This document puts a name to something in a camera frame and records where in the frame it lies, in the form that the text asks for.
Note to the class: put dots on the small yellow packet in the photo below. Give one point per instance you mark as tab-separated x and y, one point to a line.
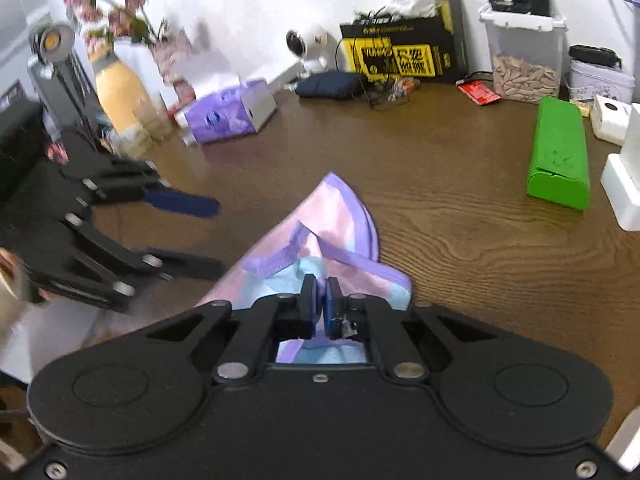
580	108

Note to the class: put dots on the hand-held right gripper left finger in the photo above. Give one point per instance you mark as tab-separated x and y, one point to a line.
312	302

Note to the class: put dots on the white object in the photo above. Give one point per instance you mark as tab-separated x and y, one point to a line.
627	441

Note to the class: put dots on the dark blue pouch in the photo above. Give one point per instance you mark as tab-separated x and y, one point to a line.
330	85

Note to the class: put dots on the red packet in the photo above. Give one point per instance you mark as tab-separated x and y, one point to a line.
480	93

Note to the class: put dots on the black and yellow box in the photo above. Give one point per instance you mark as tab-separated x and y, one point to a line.
400	55

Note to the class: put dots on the white plastic bag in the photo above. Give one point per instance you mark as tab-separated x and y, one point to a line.
412	2

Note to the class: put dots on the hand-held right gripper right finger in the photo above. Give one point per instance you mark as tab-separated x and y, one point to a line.
331	310

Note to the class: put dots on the small black case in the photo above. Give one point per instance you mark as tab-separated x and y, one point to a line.
595	55

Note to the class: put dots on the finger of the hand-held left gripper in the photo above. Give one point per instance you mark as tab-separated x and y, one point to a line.
185	203
195	266

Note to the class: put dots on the person's left hand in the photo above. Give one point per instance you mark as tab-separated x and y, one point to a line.
7	266

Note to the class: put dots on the white round camera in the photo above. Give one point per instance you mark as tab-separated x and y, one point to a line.
316	42

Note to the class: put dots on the purple tissue pack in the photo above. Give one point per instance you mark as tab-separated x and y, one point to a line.
225	115

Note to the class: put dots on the clear container with seeds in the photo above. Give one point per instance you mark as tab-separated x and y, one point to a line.
525	52

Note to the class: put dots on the white patterned tin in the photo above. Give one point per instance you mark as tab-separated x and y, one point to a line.
600	83

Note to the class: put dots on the glass vase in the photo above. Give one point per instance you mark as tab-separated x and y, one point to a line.
157	121

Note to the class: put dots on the white stand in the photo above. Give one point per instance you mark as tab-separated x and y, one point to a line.
620	187

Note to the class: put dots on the white cloth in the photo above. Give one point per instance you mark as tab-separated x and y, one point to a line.
45	337

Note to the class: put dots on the crumpled snack wrapper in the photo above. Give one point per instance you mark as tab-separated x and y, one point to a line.
402	88

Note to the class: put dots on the yellow bottle with grey cap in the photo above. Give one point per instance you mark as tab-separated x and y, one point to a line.
119	91

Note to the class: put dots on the green glasses case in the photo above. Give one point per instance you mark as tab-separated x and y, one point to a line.
557	155

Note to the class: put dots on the small white box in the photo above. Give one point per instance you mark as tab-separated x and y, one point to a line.
610	120

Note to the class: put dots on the pink purple blue garment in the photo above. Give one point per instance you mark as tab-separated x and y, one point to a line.
325	215

